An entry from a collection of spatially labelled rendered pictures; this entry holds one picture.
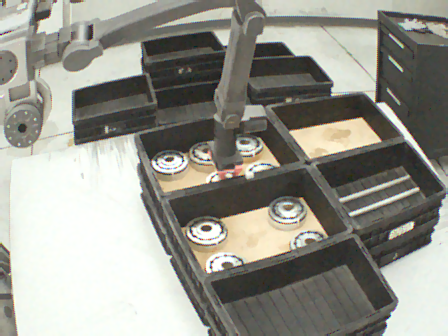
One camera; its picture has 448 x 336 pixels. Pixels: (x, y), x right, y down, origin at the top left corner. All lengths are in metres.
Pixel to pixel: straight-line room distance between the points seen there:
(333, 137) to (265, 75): 1.07
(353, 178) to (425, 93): 1.27
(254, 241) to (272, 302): 0.23
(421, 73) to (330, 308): 1.71
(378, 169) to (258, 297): 0.62
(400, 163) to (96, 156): 1.05
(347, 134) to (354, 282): 0.67
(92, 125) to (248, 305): 1.39
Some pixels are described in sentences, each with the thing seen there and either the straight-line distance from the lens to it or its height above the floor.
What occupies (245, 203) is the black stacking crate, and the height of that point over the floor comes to 0.86.
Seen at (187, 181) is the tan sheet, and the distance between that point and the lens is 1.79.
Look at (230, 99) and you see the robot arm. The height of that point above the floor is 1.16.
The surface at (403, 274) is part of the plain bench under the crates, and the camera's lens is 1.74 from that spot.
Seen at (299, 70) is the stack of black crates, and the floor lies 0.51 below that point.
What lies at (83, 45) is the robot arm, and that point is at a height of 1.45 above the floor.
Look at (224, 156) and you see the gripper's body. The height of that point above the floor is 0.96.
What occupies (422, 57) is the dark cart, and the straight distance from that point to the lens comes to 2.86.
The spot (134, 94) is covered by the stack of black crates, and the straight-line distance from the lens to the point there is 2.89.
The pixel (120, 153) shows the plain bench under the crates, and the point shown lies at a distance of 2.15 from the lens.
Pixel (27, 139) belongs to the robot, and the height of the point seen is 1.09.
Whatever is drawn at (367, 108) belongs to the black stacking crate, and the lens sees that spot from 2.08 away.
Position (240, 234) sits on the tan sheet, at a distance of 1.63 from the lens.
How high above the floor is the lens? 1.94
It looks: 37 degrees down
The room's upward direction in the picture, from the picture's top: straight up
